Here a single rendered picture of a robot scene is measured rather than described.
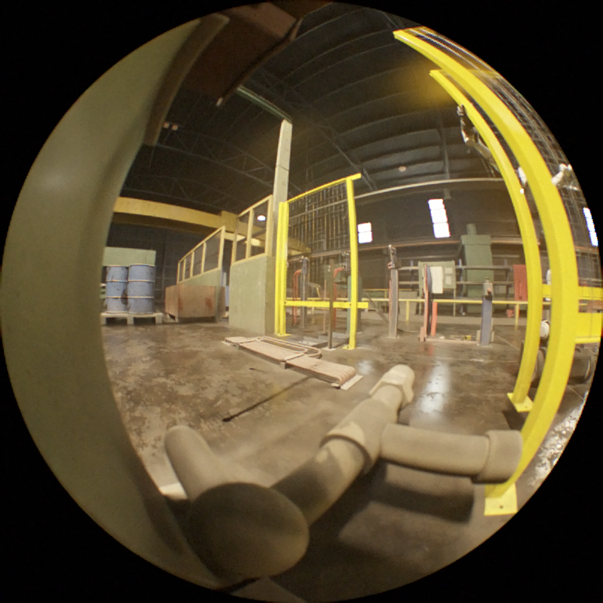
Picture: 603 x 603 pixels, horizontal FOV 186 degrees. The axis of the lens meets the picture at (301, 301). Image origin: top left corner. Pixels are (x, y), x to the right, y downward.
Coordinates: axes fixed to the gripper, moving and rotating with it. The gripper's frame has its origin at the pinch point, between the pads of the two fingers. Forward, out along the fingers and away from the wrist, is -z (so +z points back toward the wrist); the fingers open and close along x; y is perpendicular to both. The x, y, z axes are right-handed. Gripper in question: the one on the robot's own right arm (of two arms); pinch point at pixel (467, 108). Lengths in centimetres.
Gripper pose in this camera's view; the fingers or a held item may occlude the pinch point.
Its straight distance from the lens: 129.5
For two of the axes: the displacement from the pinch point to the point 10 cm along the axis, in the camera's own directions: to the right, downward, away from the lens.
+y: -0.2, 10.0, 0.1
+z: 6.3, 0.1, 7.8
